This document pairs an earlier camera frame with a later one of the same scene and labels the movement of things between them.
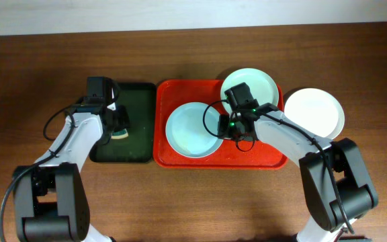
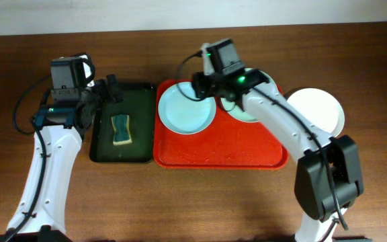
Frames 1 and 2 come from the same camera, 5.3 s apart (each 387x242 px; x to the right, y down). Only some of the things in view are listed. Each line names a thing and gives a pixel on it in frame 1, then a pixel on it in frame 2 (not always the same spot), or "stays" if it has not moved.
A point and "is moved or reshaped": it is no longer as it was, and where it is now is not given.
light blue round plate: (187, 134) -> (183, 115)
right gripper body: (228, 130) -> (200, 83)
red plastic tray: (170, 94) stays
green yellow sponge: (119, 134) is moved or reshaped
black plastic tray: (140, 145) stays
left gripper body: (120, 122) -> (111, 88)
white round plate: (315, 111) stays
